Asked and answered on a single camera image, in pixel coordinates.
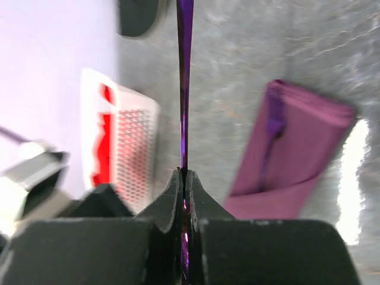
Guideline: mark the purple cloth napkin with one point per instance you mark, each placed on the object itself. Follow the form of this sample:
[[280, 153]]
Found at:
[[315, 125]]

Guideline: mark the purple spoon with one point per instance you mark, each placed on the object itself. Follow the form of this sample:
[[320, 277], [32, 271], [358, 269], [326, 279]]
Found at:
[[185, 16]]

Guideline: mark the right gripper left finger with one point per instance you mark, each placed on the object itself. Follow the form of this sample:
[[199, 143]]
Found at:
[[101, 242]]

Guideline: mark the red cloth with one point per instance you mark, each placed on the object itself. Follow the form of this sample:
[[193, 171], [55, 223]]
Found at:
[[103, 142]]

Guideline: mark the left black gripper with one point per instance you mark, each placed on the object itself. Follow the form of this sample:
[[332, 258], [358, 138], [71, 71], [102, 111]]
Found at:
[[45, 201]]

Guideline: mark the white plastic basket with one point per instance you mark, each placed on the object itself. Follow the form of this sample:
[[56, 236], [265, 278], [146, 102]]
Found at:
[[134, 133]]

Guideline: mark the black bucket hat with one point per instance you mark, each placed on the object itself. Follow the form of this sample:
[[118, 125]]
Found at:
[[136, 17]]

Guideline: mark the purple fork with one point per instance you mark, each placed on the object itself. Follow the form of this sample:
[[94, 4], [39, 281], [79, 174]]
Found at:
[[276, 123]]

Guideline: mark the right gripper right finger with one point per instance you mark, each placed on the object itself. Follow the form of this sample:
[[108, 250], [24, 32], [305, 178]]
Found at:
[[225, 250]]

